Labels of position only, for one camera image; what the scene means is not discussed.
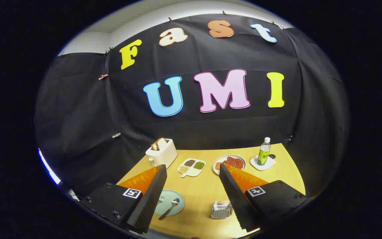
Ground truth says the white square coaster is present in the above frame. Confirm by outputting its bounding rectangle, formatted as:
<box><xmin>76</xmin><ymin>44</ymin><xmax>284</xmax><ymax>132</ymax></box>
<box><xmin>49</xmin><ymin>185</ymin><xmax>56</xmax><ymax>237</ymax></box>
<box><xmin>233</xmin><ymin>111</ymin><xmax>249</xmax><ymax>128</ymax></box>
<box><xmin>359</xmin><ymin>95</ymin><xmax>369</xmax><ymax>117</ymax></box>
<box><xmin>250</xmin><ymin>155</ymin><xmax>276</xmax><ymax>171</ymax></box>

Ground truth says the white food plate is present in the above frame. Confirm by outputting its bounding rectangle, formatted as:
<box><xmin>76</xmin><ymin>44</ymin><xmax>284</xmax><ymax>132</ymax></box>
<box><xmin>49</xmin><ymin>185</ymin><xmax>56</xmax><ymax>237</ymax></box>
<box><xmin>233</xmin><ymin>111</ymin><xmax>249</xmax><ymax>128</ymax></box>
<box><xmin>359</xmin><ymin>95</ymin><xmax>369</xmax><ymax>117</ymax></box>
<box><xmin>212</xmin><ymin>154</ymin><xmax>246</xmax><ymax>175</ymax></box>

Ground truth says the metal spoon with brown handle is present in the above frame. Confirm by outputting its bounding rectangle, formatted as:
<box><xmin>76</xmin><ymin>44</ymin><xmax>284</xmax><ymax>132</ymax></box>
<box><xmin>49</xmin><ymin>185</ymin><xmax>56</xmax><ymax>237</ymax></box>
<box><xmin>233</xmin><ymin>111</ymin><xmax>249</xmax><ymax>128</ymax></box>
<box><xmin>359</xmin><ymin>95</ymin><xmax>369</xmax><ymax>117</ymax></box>
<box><xmin>158</xmin><ymin>198</ymin><xmax>181</xmax><ymax>221</ymax></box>

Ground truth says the metal wire basket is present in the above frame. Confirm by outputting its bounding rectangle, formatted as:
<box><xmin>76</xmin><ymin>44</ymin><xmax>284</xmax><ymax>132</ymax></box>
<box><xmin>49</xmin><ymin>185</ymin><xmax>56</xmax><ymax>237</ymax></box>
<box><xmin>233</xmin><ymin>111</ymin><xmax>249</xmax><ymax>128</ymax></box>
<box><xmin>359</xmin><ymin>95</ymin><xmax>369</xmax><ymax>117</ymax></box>
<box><xmin>211</xmin><ymin>200</ymin><xmax>233</xmax><ymax>219</ymax></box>

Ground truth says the bright screen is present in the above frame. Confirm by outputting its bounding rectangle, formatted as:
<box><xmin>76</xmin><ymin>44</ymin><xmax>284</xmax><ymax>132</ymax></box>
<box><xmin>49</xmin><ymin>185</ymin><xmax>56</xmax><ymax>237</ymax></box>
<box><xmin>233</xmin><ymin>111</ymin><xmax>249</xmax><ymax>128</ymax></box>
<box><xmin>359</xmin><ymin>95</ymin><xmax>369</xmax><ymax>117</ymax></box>
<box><xmin>38</xmin><ymin>148</ymin><xmax>61</xmax><ymax>185</ymax></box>

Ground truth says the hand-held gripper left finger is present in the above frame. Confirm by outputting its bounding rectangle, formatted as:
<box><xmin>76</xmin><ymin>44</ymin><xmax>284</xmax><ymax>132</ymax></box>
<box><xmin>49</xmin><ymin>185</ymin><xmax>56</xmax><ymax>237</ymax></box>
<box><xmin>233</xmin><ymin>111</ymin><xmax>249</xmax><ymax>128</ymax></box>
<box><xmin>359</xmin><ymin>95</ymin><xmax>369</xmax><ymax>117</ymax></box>
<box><xmin>80</xmin><ymin>164</ymin><xmax>167</xmax><ymax>234</ymax></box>

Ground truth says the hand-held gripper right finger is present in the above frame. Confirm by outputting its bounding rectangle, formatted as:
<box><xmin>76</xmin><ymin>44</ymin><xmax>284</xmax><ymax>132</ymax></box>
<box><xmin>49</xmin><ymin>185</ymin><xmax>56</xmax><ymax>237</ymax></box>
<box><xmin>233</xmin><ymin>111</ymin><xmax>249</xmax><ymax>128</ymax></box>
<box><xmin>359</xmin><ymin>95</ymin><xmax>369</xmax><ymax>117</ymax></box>
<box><xmin>219</xmin><ymin>163</ymin><xmax>307</xmax><ymax>232</ymax></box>

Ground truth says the green label drink bottle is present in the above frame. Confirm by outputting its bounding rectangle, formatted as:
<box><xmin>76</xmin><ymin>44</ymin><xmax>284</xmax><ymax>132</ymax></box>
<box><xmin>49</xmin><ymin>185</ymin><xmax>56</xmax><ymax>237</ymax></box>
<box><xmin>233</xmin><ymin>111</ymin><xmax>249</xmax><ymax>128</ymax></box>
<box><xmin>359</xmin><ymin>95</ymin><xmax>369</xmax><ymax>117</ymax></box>
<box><xmin>257</xmin><ymin>137</ymin><xmax>272</xmax><ymax>166</ymax></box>

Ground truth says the brown cooked meat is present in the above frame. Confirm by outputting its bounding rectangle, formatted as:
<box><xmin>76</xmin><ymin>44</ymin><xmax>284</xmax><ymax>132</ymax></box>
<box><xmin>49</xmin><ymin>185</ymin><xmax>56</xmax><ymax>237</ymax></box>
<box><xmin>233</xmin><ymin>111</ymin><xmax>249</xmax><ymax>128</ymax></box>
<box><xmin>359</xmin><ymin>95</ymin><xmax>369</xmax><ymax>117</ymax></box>
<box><xmin>223</xmin><ymin>157</ymin><xmax>244</xmax><ymax>169</ymax></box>

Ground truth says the white toaster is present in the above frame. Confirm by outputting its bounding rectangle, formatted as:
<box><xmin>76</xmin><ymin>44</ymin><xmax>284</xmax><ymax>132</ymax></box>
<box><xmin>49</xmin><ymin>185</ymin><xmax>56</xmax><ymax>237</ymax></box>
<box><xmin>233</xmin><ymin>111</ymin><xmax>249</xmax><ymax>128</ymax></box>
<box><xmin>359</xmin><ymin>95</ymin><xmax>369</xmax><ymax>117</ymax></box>
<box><xmin>145</xmin><ymin>139</ymin><xmax>178</xmax><ymax>167</ymax></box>

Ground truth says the white divided snack dish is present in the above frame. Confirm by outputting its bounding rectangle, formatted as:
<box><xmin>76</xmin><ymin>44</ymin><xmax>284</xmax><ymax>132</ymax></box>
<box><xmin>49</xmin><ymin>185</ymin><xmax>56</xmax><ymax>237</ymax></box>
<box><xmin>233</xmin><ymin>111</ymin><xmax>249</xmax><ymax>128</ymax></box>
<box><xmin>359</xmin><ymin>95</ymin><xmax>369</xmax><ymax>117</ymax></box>
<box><xmin>177</xmin><ymin>158</ymin><xmax>206</xmax><ymax>178</ymax></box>

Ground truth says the pale green round plate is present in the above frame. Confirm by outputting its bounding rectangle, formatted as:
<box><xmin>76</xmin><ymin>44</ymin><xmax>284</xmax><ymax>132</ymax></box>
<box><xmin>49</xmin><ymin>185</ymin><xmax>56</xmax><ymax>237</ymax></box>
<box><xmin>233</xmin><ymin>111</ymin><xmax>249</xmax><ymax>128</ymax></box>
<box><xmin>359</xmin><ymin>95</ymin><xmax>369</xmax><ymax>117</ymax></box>
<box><xmin>154</xmin><ymin>189</ymin><xmax>185</xmax><ymax>216</ymax></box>

